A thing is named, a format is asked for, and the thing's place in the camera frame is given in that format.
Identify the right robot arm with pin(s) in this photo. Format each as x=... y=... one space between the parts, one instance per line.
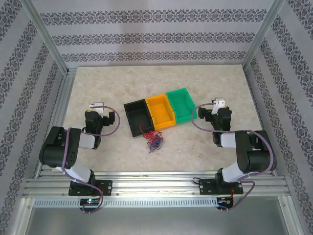
x=254 y=151

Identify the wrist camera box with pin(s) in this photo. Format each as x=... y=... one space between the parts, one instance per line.
x=218 y=104
x=96 y=105

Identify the black plastic bin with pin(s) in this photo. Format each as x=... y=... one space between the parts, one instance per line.
x=138 y=117

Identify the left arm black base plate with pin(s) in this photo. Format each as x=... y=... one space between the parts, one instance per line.
x=106 y=188

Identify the aluminium base rail beam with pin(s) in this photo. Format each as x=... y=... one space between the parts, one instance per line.
x=156 y=183

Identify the green plastic bin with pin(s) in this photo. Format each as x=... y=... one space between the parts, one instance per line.
x=182 y=104

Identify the aluminium side rail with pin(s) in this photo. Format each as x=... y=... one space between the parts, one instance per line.
x=61 y=105

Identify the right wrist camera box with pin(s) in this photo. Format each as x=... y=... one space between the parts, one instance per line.
x=218 y=104

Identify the right controller board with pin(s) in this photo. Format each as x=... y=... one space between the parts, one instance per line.
x=223 y=201

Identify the left aluminium corner post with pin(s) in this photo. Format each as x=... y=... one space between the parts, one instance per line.
x=46 y=39

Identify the grey metal panel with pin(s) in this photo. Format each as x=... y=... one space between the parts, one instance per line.
x=156 y=222

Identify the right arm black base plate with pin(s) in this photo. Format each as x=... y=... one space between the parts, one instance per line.
x=207 y=187

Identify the left controller board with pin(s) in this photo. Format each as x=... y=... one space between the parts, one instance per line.
x=89 y=201

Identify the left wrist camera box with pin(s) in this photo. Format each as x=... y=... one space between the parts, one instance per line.
x=96 y=105

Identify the right aluminium corner post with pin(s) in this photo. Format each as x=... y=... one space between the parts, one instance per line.
x=261 y=34

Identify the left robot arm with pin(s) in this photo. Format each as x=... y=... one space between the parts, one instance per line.
x=56 y=144

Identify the aluminium corner post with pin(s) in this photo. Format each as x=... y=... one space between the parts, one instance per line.
x=46 y=39
x=261 y=34

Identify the yellow plastic bin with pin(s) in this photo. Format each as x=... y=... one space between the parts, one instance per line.
x=161 y=111

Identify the controller board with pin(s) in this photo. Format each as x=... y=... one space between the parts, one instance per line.
x=223 y=201
x=89 y=201

